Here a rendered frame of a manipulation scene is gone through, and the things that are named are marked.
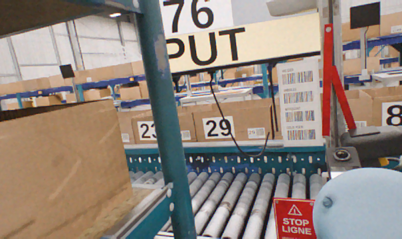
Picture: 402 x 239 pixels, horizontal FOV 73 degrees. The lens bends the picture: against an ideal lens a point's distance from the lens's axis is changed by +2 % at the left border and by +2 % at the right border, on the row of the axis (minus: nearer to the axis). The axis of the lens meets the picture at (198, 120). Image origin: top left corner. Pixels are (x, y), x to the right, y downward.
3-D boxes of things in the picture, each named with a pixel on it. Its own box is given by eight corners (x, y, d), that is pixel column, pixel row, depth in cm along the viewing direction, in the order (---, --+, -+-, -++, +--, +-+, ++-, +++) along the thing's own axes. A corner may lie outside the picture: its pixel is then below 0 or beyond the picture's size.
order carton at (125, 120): (84, 147, 172) (78, 121, 169) (115, 135, 198) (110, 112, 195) (135, 145, 156) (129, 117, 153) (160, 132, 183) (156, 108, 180)
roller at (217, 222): (200, 250, 85) (197, 236, 84) (238, 180, 131) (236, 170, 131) (214, 252, 83) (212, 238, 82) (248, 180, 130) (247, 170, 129)
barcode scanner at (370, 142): (426, 181, 50) (416, 127, 49) (351, 186, 55) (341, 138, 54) (413, 167, 56) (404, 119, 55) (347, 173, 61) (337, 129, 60)
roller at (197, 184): (152, 245, 92) (144, 234, 92) (204, 180, 139) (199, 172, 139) (162, 241, 90) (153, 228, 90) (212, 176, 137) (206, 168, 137)
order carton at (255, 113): (197, 143, 141) (192, 112, 138) (214, 129, 168) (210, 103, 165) (272, 141, 126) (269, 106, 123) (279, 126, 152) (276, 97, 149)
